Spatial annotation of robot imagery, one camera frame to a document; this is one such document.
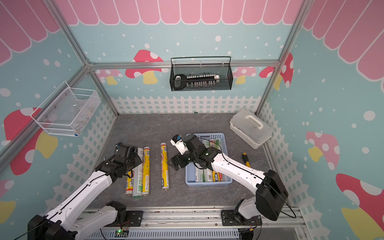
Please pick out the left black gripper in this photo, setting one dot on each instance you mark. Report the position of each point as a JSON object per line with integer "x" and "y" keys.
{"x": 137, "y": 159}

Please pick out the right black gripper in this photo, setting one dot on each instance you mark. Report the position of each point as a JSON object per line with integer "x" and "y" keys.
{"x": 179, "y": 157}

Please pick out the blue plastic basket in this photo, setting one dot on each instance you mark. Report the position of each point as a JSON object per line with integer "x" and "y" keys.
{"x": 190, "y": 168}

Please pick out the clear white wrap roll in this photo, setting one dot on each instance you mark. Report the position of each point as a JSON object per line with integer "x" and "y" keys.
{"x": 207, "y": 172}

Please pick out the yellow red wrap roll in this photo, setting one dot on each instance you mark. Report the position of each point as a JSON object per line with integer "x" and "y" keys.
{"x": 217, "y": 176}

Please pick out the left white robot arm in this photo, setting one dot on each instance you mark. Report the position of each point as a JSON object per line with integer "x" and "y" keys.
{"x": 61, "y": 223}

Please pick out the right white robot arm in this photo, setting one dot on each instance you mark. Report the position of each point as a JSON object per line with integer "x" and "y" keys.
{"x": 270, "y": 194}

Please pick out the yellow black screwdriver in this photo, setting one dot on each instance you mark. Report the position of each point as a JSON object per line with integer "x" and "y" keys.
{"x": 246, "y": 160}

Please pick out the small green circuit board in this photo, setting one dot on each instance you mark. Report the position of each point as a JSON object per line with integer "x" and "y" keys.
{"x": 121, "y": 233}

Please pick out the white plastic storage box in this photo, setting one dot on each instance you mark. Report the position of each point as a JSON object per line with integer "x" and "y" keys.
{"x": 250, "y": 128}

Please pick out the black socket wrench set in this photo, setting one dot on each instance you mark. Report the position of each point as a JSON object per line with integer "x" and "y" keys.
{"x": 182, "y": 82}

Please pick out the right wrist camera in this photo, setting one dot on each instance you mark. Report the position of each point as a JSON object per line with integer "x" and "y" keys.
{"x": 178, "y": 142}

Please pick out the white wire wall basket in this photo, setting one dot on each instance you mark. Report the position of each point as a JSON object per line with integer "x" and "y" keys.
{"x": 67, "y": 110}

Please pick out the black wire wall basket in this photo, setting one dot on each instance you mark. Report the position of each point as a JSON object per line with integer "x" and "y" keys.
{"x": 201, "y": 74}

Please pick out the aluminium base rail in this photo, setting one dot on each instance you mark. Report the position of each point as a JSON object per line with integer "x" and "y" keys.
{"x": 203, "y": 222}

